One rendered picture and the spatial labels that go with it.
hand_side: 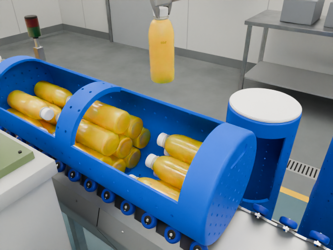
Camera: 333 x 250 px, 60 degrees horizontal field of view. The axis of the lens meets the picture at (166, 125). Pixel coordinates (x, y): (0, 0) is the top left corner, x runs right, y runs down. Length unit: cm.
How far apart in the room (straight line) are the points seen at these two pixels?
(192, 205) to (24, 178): 36
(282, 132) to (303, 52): 299
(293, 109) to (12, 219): 99
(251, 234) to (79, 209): 53
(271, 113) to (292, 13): 219
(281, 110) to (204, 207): 69
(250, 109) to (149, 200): 63
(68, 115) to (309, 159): 230
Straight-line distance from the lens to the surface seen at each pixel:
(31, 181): 71
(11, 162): 72
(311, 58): 409
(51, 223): 84
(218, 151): 59
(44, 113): 100
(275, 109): 118
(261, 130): 112
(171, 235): 76
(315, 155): 286
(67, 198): 103
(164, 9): 77
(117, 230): 90
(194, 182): 58
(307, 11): 322
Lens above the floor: 158
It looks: 32 degrees down
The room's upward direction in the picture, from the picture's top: straight up
